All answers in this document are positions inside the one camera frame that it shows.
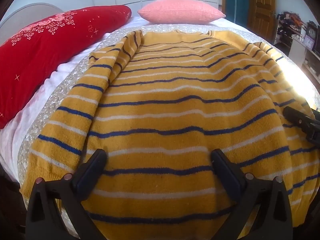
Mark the pink ribbed pillow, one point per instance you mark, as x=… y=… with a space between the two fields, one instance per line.
x=180 y=11

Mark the cluttered shelf unit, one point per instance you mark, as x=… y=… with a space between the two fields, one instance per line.
x=297 y=47

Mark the yellow striped knit sweater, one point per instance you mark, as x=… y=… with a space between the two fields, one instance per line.
x=175 y=117

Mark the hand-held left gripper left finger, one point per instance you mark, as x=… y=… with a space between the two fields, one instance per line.
x=90 y=171

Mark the red floral pillow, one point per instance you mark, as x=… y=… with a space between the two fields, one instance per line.
x=50 y=45

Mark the wooden door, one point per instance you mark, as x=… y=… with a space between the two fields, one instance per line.
x=261 y=7

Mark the teal curtain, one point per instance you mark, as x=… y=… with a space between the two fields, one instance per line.
x=236 y=0

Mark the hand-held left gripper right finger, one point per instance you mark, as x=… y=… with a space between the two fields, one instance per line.
x=225 y=175

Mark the dark table clock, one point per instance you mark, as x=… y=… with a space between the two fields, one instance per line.
x=312 y=31

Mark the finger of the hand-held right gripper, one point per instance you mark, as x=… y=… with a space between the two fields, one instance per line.
x=298 y=118

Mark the grey padded headboard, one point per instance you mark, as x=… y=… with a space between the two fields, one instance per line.
x=22 y=12

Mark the beige spotted blanket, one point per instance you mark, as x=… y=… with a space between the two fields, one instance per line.
x=77 y=73

